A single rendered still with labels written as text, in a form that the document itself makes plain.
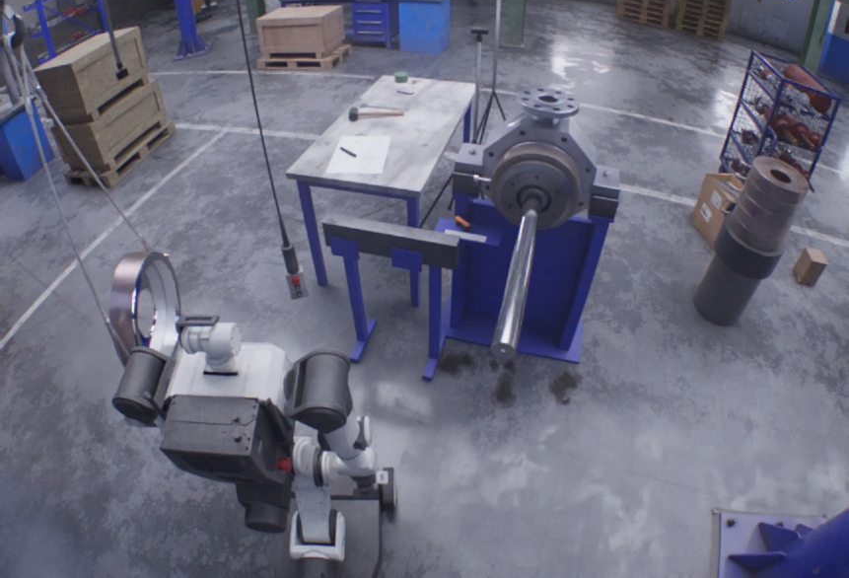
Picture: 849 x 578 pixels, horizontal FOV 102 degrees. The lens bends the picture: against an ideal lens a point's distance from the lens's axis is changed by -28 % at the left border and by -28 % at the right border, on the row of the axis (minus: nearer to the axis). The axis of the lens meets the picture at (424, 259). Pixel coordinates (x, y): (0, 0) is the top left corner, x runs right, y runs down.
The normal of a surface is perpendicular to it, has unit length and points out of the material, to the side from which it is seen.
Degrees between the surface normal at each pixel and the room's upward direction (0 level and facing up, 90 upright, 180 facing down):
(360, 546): 0
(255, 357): 0
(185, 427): 0
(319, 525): 46
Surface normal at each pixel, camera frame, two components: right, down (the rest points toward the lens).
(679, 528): -0.01, -0.74
